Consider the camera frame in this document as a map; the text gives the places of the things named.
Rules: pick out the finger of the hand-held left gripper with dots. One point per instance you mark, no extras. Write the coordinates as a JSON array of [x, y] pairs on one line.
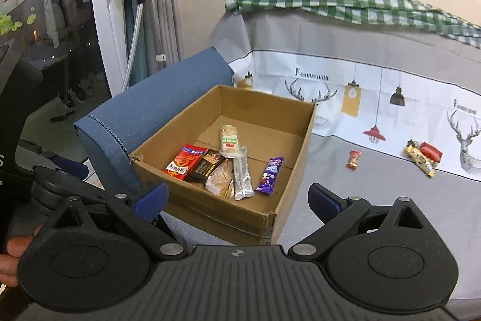
[[88, 192], [73, 167]]

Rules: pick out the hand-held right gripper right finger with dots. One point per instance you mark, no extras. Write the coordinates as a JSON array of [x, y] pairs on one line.
[[325, 203]]

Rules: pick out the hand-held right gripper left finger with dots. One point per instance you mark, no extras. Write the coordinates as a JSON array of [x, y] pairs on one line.
[[150, 203]]

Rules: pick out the red orange snack packet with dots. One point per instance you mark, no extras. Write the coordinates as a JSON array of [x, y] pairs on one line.
[[184, 163]]

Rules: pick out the purple snack packet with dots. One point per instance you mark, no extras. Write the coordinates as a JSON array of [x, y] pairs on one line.
[[270, 174]]

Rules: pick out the dark brown snack packet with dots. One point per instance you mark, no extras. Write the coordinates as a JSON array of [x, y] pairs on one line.
[[204, 166]]

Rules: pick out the clear packet of nuts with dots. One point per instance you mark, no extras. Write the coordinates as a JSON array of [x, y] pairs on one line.
[[220, 178]]

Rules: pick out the silver stick snack packet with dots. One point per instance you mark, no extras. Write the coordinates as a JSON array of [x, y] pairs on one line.
[[242, 178]]

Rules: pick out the pale snack packet green label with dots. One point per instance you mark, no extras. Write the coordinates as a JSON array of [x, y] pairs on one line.
[[229, 140]]

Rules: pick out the brown cardboard box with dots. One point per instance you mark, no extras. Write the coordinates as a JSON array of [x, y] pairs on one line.
[[263, 118]]

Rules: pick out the person's left hand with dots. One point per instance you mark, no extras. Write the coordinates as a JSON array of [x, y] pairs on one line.
[[15, 249]]

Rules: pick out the grey printed bed sheet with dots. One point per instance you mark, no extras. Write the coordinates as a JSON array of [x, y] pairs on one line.
[[375, 193]]

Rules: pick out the small red candy packet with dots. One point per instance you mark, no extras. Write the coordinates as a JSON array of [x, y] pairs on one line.
[[353, 160]]

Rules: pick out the gold snack bar packet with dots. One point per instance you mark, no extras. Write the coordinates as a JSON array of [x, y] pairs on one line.
[[419, 157]]

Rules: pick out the blue pillow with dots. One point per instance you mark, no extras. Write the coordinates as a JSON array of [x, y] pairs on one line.
[[158, 95]]

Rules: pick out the white curtain clip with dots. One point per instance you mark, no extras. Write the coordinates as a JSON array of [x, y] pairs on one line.
[[161, 57]]

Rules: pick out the teal curtain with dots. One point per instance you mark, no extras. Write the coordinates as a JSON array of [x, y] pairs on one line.
[[127, 24]]

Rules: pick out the green checked cloth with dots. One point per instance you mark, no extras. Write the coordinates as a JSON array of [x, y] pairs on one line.
[[338, 1]]

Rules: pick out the white window frame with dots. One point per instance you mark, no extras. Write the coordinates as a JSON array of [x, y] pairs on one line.
[[107, 42]]

